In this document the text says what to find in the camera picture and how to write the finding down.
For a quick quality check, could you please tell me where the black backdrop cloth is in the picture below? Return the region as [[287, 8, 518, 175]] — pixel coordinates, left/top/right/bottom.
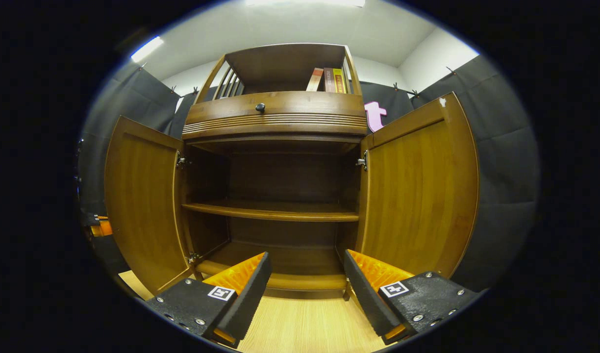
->
[[77, 54, 541, 292]]

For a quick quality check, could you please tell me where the wooden shoe cabinet door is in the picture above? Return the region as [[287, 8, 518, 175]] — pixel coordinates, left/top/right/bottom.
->
[[104, 116, 195, 296], [355, 92, 479, 279]]

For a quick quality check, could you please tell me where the ceiling light panel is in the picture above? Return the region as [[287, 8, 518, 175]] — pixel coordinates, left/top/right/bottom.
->
[[245, 0, 367, 8]]

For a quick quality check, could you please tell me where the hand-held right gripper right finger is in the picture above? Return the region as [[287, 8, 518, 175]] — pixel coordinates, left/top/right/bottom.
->
[[343, 249, 482, 345]]

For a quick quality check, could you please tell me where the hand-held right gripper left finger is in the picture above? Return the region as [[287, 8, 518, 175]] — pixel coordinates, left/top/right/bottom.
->
[[143, 252, 273, 350]]

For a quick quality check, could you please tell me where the ceiling light strip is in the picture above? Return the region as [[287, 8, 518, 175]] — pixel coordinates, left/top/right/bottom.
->
[[130, 35, 165, 63]]

